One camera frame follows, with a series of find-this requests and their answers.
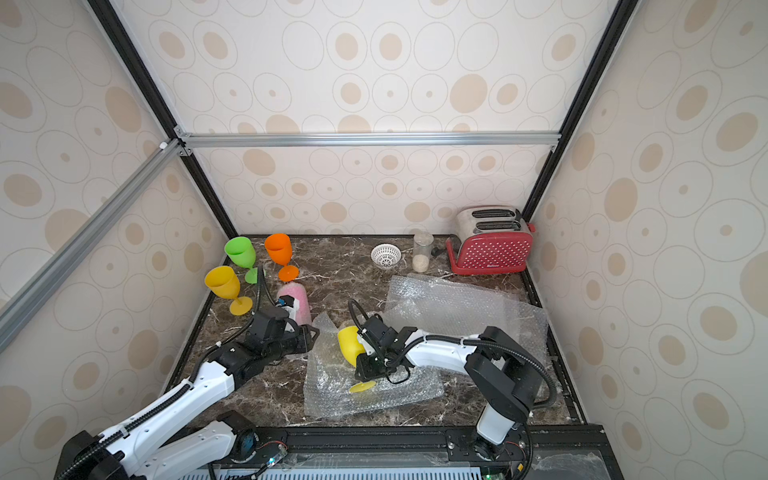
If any clear jar with powder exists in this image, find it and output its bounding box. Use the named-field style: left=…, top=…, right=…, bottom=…
left=412, top=230, right=434, bottom=273

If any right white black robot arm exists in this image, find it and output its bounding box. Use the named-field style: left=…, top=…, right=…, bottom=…
left=354, top=315, right=557, bottom=446

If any red toaster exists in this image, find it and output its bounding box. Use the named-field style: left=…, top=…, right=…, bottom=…
left=445, top=205, right=536, bottom=276

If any orange bubble glass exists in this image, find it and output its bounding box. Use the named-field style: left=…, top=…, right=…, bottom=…
left=264, top=233, right=299, bottom=283

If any white sink strainer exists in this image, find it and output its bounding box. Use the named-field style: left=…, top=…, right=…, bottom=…
left=370, top=243, right=402, bottom=270

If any left diagonal aluminium rail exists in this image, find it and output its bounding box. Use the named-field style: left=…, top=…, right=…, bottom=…
left=1, top=139, right=182, bottom=349

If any green wine glass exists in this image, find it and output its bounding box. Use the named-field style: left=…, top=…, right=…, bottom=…
left=225, top=237, right=259, bottom=285

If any clear bubble wrap sheet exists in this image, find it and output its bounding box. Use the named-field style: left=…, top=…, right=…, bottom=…
left=302, top=310, right=446, bottom=420
left=382, top=274, right=549, bottom=365

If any horizontal aluminium rail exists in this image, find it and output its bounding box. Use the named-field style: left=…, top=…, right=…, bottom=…
left=180, top=131, right=561, bottom=148

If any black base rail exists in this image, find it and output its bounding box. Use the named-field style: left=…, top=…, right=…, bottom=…
left=106, top=423, right=625, bottom=480

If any beige bubble glass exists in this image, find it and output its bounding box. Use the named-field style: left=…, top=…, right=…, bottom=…
left=204, top=266, right=253, bottom=316

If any pink bubble glass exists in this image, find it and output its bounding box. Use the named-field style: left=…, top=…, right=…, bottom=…
left=277, top=282, right=312, bottom=325

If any yellow bubble glass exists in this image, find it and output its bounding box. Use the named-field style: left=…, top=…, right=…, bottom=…
left=337, top=326, right=376, bottom=393

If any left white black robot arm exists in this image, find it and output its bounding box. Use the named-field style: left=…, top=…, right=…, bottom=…
left=54, top=306, right=319, bottom=479

